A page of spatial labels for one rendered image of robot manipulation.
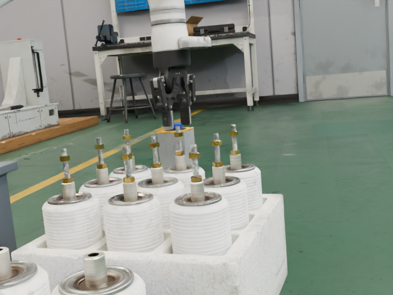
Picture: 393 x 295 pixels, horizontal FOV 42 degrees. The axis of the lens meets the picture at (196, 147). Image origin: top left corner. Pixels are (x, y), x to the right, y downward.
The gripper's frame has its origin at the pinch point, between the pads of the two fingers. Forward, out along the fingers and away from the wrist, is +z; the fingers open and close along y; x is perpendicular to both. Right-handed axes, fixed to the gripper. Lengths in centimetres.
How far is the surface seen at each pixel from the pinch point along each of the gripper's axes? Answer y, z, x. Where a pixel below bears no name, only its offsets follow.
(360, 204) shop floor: -68, 35, 21
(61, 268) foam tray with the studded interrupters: 32.6, 19.7, -4.2
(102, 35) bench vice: -319, -50, -275
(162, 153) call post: -11.7, 9.0, -12.3
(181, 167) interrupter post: 1.0, 9.5, 0.5
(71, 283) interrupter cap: 54, 10, 19
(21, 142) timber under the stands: -167, 32, -235
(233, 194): 12.3, 11.6, 17.5
